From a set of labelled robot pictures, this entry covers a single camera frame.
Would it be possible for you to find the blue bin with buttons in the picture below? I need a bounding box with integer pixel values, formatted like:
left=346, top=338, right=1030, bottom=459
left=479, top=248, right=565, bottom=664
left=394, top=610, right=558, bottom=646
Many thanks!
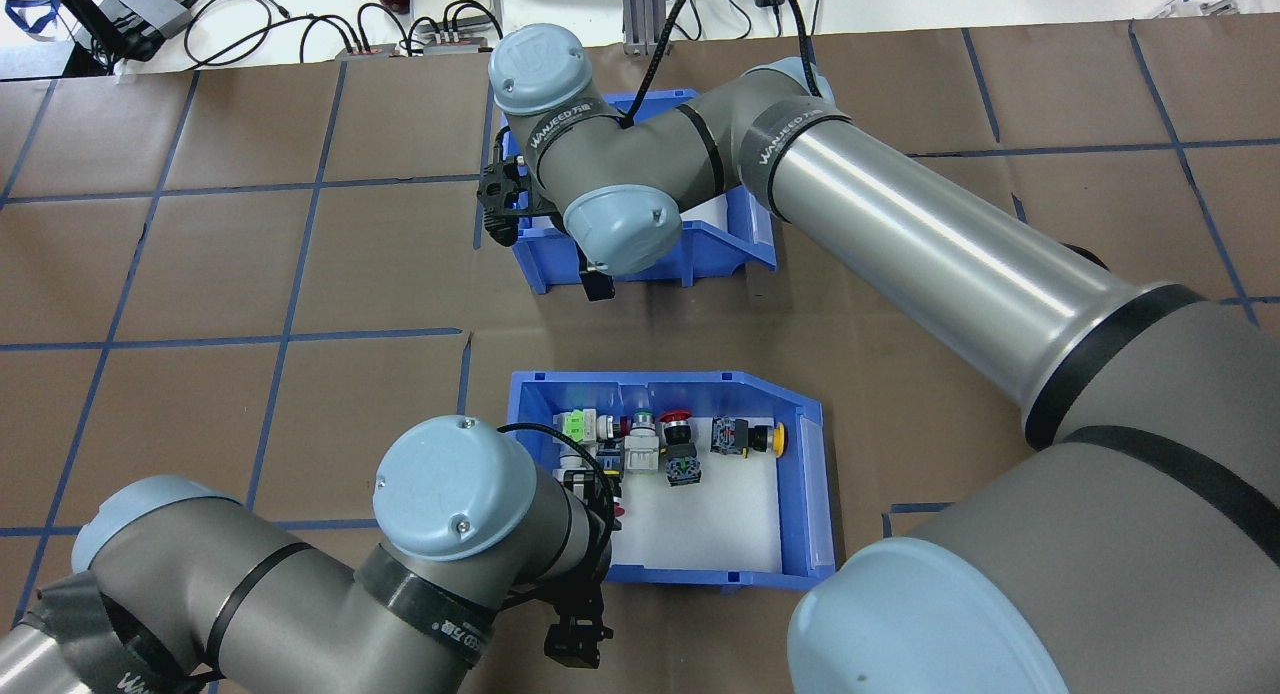
left=507, top=370, right=837, bottom=591

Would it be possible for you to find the black button with red cap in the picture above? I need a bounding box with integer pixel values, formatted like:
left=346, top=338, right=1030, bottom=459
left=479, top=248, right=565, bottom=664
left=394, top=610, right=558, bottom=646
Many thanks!
left=595, top=444, right=629, bottom=520

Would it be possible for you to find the blue bin with capacitors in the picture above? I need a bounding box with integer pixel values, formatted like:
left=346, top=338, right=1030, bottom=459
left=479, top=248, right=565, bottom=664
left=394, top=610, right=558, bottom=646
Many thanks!
left=500, top=87, right=779, bottom=295

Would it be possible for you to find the blue lanyard strap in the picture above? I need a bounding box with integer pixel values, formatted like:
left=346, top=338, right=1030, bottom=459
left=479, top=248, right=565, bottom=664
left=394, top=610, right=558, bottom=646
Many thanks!
left=5, top=0, right=63, bottom=41

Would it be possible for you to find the white foam bin liner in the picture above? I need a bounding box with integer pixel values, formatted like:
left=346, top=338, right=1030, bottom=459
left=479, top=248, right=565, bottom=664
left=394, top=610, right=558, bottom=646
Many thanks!
left=680, top=192, right=733, bottom=233
left=553, top=412, right=783, bottom=575

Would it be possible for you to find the black usb cable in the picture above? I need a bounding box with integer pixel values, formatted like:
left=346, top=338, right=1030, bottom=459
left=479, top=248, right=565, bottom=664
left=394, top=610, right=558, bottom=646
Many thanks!
left=298, top=2, right=403, bottom=57
left=400, top=0, right=504, bottom=55

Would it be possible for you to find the aluminium profile post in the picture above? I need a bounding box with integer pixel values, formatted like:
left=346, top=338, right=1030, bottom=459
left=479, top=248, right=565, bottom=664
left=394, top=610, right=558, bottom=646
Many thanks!
left=620, top=0, right=673, bottom=57

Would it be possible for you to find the black pendant cable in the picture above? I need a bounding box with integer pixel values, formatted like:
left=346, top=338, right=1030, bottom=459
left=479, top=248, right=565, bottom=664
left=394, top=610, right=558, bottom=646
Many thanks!
left=668, top=0, right=753, bottom=41

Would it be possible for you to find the green white push button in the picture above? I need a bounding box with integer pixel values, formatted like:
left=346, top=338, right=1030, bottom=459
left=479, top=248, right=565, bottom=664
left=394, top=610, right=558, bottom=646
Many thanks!
left=560, top=407, right=619, bottom=445

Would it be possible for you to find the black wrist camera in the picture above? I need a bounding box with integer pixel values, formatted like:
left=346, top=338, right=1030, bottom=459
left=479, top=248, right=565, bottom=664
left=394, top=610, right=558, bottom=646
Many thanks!
left=543, top=614, right=614, bottom=671
left=476, top=152, right=533, bottom=251

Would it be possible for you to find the black hub cable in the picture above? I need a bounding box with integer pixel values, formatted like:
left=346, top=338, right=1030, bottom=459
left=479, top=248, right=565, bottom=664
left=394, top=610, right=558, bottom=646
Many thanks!
left=180, top=0, right=346, bottom=70

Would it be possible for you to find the yellow push button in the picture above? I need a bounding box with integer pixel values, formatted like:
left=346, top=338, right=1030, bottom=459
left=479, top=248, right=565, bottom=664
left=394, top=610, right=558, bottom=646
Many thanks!
left=710, top=418, right=789, bottom=459

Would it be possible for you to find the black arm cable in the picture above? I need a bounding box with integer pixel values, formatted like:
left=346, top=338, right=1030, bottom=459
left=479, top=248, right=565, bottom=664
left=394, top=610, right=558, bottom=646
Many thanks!
left=622, top=0, right=831, bottom=130
left=495, top=422, right=619, bottom=615

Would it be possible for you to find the grey selector switch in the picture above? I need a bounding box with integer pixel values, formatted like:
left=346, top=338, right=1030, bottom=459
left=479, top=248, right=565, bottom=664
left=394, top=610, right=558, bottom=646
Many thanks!
left=624, top=411, right=661, bottom=475

